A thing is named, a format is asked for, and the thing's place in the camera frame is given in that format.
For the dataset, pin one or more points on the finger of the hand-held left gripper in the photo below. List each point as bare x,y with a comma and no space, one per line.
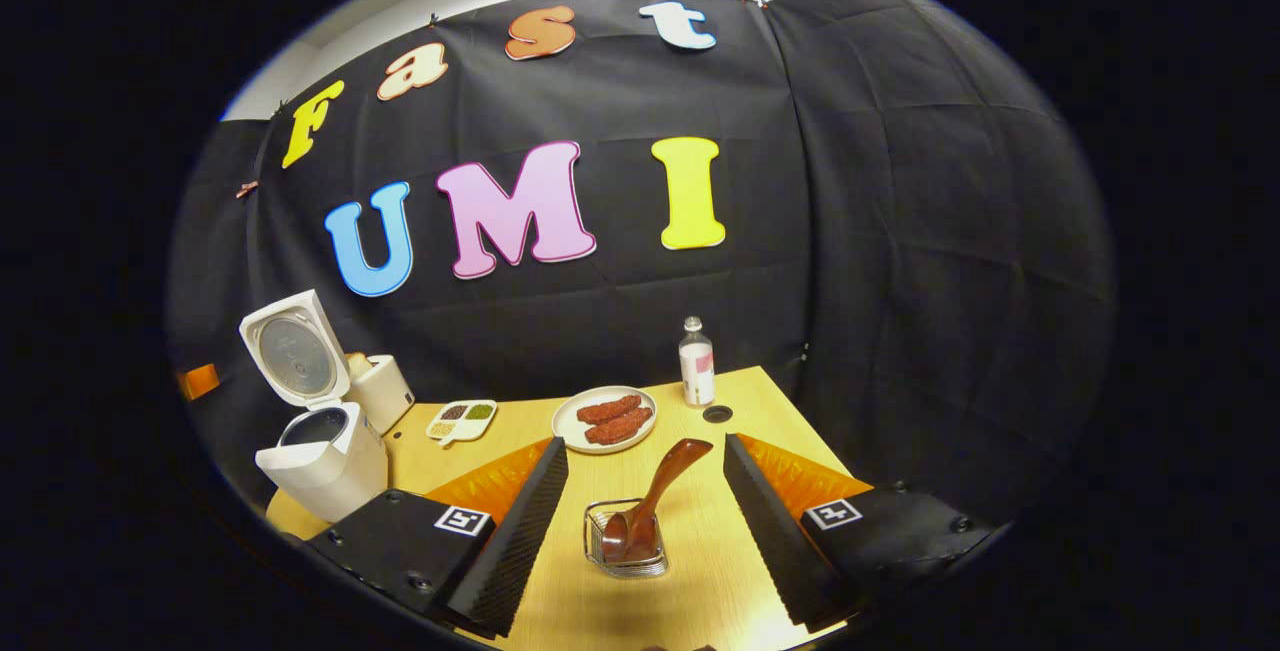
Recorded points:
200,381

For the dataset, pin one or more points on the white round plate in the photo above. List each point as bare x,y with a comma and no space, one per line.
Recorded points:
570,426

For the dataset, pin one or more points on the black backdrop cloth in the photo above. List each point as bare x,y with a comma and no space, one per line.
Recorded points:
900,231

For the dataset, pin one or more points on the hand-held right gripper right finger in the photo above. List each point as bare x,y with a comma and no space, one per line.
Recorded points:
770,541

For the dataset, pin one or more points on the white rice cooker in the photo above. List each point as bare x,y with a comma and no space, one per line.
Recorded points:
330,471

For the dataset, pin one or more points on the clear bottle with pink label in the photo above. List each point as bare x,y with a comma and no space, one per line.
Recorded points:
697,371

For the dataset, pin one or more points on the white toaster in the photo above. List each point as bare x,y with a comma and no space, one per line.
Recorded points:
385,391

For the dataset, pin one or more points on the white divided dish of grains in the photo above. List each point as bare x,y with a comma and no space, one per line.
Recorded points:
462,421

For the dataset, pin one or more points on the toast bread slice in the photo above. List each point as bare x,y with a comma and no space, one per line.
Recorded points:
358,364

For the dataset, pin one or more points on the brown wooden spoon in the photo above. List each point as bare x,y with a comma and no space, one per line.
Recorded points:
660,486

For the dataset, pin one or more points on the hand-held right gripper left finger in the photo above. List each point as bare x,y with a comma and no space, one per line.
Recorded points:
515,541

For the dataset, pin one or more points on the red-brown sausage piece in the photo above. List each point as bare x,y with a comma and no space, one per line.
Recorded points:
610,409
620,427

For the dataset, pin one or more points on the copper cloth clip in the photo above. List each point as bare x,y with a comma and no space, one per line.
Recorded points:
246,188

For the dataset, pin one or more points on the black table grommet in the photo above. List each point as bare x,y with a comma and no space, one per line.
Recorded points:
717,414

